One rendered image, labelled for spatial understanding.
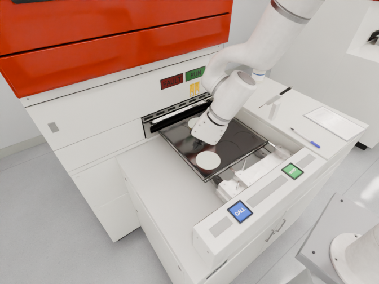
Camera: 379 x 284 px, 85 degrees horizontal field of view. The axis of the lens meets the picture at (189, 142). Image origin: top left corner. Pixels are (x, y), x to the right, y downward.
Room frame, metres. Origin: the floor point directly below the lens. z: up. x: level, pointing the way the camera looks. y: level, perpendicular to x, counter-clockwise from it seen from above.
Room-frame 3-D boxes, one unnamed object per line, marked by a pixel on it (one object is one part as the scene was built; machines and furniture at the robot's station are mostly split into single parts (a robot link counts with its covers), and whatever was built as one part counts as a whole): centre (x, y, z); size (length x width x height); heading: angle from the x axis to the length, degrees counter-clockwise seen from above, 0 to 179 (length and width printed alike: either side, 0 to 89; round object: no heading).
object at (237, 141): (0.71, -0.10, 0.90); 0.34 x 0.34 x 0.01; 36
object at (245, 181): (0.46, -0.21, 0.89); 0.08 x 0.03 x 0.03; 36
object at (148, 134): (0.88, 0.03, 0.89); 0.44 x 0.02 x 0.10; 126
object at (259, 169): (0.51, -0.27, 0.87); 0.36 x 0.08 x 0.03; 126
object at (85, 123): (0.78, 0.19, 1.02); 0.82 x 0.03 x 0.40; 126
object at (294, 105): (0.86, -0.47, 0.89); 0.62 x 0.35 x 0.14; 36
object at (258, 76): (1.12, -0.39, 1.01); 0.07 x 0.07 x 0.10
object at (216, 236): (0.38, -0.26, 0.89); 0.55 x 0.09 x 0.14; 126
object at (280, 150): (0.61, -0.40, 0.89); 0.08 x 0.03 x 0.03; 36
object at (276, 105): (0.77, -0.36, 1.03); 0.06 x 0.04 x 0.13; 36
